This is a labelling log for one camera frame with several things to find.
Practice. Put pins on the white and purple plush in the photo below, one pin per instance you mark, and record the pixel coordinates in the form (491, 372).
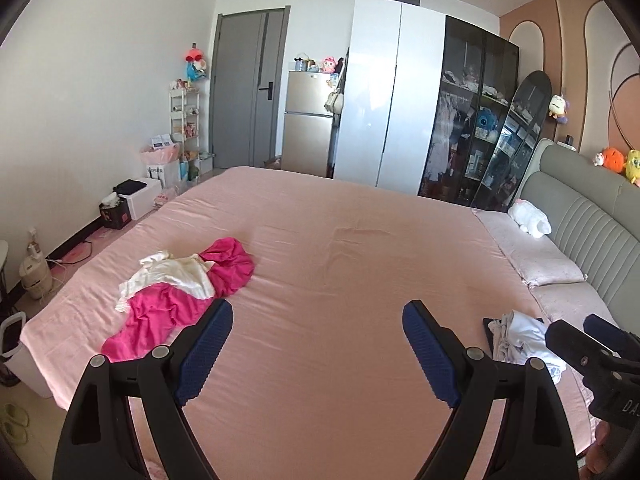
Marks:
(558, 107)

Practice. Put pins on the grey padded headboard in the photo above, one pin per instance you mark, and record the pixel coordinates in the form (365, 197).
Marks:
(585, 220)

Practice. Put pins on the white handbag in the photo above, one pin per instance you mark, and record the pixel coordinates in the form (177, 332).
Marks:
(334, 102)

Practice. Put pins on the black oval mirror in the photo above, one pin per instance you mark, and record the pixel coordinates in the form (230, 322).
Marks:
(520, 140)

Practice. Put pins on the magenta garment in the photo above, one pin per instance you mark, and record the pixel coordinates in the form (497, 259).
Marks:
(160, 310)

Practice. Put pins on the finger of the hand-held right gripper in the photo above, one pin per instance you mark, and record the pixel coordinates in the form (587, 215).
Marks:
(575, 347)
(607, 332)

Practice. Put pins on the cream garment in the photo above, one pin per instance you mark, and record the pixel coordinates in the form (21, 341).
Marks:
(175, 272)

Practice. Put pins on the red and blue bird plush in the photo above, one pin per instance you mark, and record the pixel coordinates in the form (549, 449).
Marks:
(195, 64)

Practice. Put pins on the silver fridge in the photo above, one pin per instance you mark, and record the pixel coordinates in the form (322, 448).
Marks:
(305, 125)

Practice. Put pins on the grey door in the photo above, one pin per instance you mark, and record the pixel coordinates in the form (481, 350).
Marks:
(240, 85)

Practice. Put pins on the bed with pink sheet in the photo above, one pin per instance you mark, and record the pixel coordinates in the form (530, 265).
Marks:
(340, 240)

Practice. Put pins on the black cloth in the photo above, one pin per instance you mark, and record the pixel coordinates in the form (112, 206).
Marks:
(129, 187)

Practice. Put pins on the pink basket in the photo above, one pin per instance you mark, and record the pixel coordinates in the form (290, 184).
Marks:
(160, 154)

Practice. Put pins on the pink pillow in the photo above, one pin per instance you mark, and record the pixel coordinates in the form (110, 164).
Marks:
(570, 300)
(530, 255)

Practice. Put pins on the white humidifier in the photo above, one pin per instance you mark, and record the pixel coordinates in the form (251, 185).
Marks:
(35, 275)

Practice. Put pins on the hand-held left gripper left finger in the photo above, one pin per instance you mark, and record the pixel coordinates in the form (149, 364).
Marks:
(205, 350)

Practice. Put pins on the white t-shirt with navy trim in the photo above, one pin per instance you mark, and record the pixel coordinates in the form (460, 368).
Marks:
(530, 332)

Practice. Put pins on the black glass cabinet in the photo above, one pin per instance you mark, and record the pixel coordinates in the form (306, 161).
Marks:
(465, 110)

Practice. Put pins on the green slippers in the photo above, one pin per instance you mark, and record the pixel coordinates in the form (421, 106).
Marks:
(14, 422)

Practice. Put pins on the white paper bag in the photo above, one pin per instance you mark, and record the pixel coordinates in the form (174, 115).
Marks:
(162, 172)

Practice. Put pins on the white shelf rack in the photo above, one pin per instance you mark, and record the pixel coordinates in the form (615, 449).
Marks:
(184, 122)

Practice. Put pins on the dark cardboard box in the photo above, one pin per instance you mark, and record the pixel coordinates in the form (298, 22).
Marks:
(114, 215)

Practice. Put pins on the white storage box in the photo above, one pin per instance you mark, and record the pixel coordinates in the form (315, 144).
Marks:
(142, 202)

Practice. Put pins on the pink plush toy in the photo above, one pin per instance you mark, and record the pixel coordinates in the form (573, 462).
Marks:
(328, 65)

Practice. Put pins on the yellow plush toy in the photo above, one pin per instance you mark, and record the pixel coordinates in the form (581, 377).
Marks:
(633, 166)

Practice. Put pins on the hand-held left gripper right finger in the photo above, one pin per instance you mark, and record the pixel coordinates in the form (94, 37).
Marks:
(430, 355)

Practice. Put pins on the orange plush toy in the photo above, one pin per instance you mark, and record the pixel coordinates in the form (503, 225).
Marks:
(611, 160)

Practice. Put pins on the person's left leg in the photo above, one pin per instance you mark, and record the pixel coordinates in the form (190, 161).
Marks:
(152, 470)

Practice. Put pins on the white wardrobe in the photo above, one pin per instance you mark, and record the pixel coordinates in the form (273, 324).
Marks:
(385, 95)

